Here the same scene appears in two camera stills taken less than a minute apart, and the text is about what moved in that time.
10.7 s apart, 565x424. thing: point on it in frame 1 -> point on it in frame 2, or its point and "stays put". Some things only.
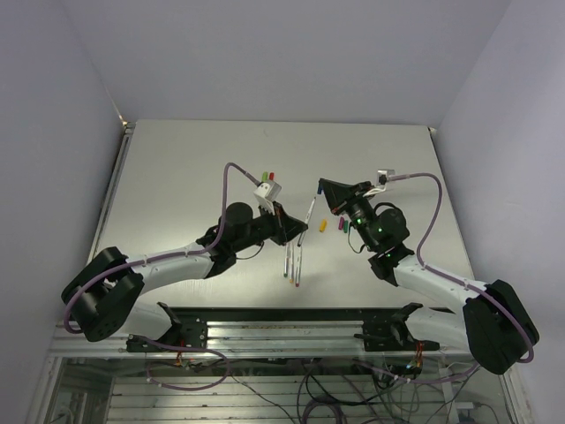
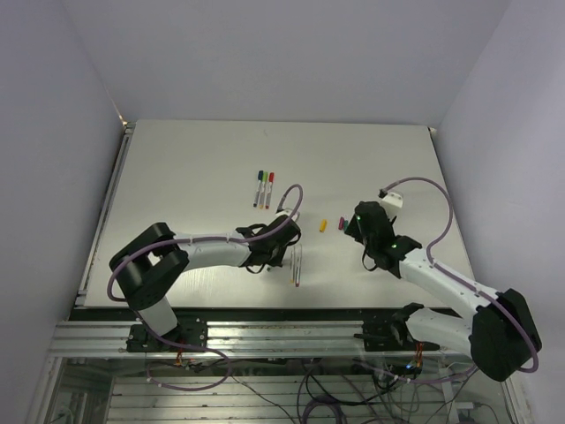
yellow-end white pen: [290, 261] stays put
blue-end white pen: [311, 208] -> [257, 193]
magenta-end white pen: [297, 266] stays put
